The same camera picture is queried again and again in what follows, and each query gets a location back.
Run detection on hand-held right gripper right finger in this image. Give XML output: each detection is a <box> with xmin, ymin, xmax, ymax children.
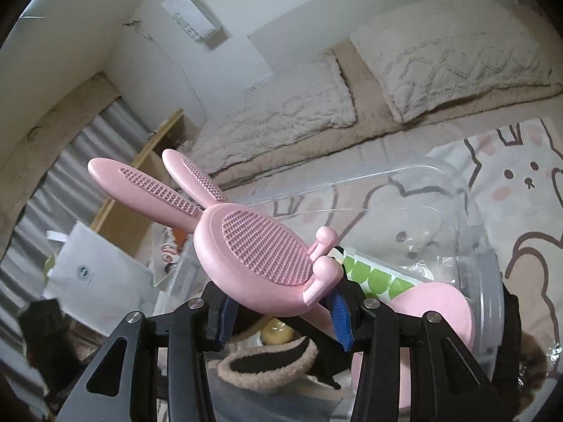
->
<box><xmin>328</xmin><ymin>279</ymin><xmax>513</xmax><ymax>422</ymax></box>

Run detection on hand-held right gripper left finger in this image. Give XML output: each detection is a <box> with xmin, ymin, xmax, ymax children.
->
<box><xmin>55</xmin><ymin>279</ymin><xmax>241</xmax><ymax>422</ymax></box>

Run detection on beige fluffy headband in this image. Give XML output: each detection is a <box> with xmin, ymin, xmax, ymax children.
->
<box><xmin>217</xmin><ymin>336</ymin><xmax>320</xmax><ymax>384</ymax></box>

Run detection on green yellow dotted pouch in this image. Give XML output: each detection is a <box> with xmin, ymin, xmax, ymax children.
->
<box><xmin>332</xmin><ymin>246</ymin><xmax>434</xmax><ymax>307</ymax></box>

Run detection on pink bunny brush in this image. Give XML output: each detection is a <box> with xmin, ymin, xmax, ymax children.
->
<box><xmin>87</xmin><ymin>148</ymin><xmax>344</xmax><ymax>335</ymax></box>

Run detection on clear plastic container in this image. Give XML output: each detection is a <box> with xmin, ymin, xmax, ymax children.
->
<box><xmin>150</xmin><ymin>162</ymin><xmax>507</xmax><ymax>422</ymax></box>

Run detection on yellow ball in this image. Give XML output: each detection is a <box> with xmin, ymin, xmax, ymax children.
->
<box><xmin>261</xmin><ymin>319</ymin><xmax>293</xmax><ymax>346</ymax></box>

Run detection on white tote bag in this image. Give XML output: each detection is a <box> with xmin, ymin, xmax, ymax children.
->
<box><xmin>42</xmin><ymin>220</ymin><xmax>166</xmax><ymax>335</ymax></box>

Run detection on white cardboard box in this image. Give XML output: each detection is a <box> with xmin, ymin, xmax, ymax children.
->
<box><xmin>150</xmin><ymin>226</ymin><xmax>195</xmax><ymax>292</ymax></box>

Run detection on pink round pad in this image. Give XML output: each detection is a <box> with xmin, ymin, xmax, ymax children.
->
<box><xmin>349</xmin><ymin>283</ymin><xmax>478</xmax><ymax>405</ymax></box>

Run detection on grey curtain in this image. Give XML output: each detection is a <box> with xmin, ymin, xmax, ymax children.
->
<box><xmin>0</xmin><ymin>101</ymin><xmax>153</xmax><ymax>309</ymax></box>

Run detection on black cloth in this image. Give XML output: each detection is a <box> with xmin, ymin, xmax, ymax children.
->
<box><xmin>493</xmin><ymin>289</ymin><xmax>525</xmax><ymax>422</ymax></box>

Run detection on brown fur scrunchie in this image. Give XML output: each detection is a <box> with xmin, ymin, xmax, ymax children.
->
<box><xmin>519</xmin><ymin>332</ymin><xmax>549</xmax><ymax>384</ymax></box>

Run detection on beige bed sheet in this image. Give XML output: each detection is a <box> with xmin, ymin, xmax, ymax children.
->
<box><xmin>194</xmin><ymin>39</ymin><xmax>563</xmax><ymax>186</ymax></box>

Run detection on small fluffy beige pillow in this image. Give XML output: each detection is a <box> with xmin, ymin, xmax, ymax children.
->
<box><xmin>187</xmin><ymin>53</ymin><xmax>358</xmax><ymax>177</ymax></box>

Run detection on bunny printed blanket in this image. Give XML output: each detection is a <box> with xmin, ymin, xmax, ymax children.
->
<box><xmin>264</xmin><ymin>116</ymin><xmax>563</xmax><ymax>422</ymax></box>

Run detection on beige curtain valance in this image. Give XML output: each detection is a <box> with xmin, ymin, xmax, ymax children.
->
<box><xmin>0</xmin><ymin>72</ymin><xmax>122</xmax><ymax>230</ymax></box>

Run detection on white headboard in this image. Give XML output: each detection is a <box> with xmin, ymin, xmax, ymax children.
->
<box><xmin>247</xmin><ymin>0</ymin><xmax>458</xmax><ymax>94</ymax></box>

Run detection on large fluffy beige pillow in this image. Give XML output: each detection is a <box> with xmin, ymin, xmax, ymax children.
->
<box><xmin>349</xmin><ymin>0</ymin><xmax>557</xmax><ymax>124</ymax></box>

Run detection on hanging white paper bag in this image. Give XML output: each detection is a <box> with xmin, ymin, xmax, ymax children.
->
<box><xmin>160</xmin><ymin>0</ymin><xmax>223</xmax><ymax>52</ymax></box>

